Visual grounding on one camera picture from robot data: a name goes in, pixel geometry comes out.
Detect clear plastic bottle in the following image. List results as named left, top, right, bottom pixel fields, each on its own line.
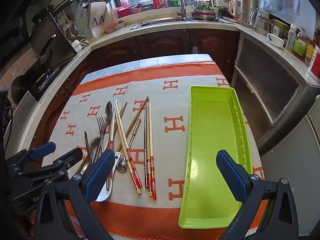
left=286, top=24, right=297, bottom=53

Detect black stove cover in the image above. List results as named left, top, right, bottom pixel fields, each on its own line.
left=29, top=12, right=77, bottom=102

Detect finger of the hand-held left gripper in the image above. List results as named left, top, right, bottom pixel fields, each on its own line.
left=47, top=147, right=84, bottom=174
left=29, top=141, right=57, bottom=161

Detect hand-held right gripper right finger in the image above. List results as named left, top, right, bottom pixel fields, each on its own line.
left=216, top=149, right=300, bottom=240

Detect bronze handled small spoon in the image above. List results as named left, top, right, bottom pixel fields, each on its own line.
left=116, top=118, right=142, bottom=174

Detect dark wooden cabinets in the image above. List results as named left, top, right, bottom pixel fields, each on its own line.
left=50, top=29, right=240, bottom=140

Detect dark spiral chopstick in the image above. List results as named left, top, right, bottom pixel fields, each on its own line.
left=144, top=102, right=149, bottom=190

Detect white tub red label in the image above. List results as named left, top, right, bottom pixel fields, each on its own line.
left=306, top=46, right=320, bottom=81

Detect green vegetables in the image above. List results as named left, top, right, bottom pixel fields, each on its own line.
left=194, top=2, right=215, bottom=10

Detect steel cabinet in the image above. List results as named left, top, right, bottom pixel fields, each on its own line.
left=230, top=31, right=308, bottom=151

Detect white electric kettle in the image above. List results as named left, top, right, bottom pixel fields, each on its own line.
left=228, top=0, right=258, bottom=27

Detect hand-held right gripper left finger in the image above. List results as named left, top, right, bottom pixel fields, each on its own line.
left=34, top=149, right=116, bottom=240

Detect slim metal utensil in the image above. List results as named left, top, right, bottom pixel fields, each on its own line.
left=84, top=131, right=92, bottom=164

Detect black cable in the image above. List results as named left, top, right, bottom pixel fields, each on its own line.
left=0, top=105, right=16, bottom=144

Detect steel sink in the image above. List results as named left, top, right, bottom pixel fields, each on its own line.
left=130, top=17, right=193, bottom=31

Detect striped steel chopstick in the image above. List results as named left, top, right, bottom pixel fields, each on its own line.
left=106, top=109, right=116, bottom=190

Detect gold handled utensil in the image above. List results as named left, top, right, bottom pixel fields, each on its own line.
left=74, top=155, right=88, bottom=175

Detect white ceramic spoon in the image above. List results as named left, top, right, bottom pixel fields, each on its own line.
left=96, top=151, right=122, bottom=203

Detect yellow bottle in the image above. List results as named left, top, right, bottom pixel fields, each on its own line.
left=305, top=42, right=316, bottom=66

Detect black range hood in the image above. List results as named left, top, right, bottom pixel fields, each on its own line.
left=0, top=0, right=62, bottom=64

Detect wooden cutting board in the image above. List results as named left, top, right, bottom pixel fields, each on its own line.
left=87, top=1, right=108, bottom=28

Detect pink lidded container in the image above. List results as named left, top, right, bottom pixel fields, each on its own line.
left=103, top=22, right=119, bottom=35

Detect steel kitchen faucet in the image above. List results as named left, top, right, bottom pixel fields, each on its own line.
left=166, top=0, right=187, bottom=18

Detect pink plastic basin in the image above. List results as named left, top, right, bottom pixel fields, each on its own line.
left=114, top=6, right=131, bottom=18

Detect glass jug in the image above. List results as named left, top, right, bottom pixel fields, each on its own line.
left=250, top=8, right=271, bottom=35

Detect green label oil bottle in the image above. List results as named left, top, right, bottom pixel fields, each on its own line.
left=293, top=31, right=308, bottom=58

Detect green plastic tray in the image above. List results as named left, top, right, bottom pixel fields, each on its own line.
left=178, top=85, right=253, bottom=229

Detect orange printed blanket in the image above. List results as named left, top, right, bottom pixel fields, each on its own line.
left=41, top=61, right=269, bottom=240

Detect white patterned bowl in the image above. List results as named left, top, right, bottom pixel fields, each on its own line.
left=267, top=32, right=285, bottom=48

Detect metal fork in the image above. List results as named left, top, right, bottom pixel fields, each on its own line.
left=91, top=115, right=106, bottom=163

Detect large metal spoon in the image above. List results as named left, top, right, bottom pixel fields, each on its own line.
left=96, top=101, right=113, bottom=163

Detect brown wooden chopstick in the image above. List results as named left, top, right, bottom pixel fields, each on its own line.
left=120, top=96, right=149, bottom=153
left=109, top=102, right=128, bottom=143

